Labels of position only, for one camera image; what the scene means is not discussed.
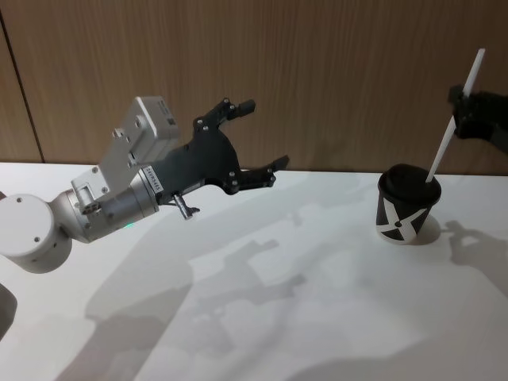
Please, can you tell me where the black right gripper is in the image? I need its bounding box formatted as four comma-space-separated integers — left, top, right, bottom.
448, 84, 508, 154

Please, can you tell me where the dark cable with silver plug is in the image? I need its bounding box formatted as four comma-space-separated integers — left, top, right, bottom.
171, 191, 201, 221

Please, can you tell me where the black and white paper cup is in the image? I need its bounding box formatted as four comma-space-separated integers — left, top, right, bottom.
375, 186, 440, 245

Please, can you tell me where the white straw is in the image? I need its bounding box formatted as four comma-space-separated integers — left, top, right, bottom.
425, 48, 487, 186

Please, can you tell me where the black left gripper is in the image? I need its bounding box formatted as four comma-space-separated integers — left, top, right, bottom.
147, 97, 291, 198

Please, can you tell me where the black cup lid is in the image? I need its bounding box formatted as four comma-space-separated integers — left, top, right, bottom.
377, 162, 443, 208

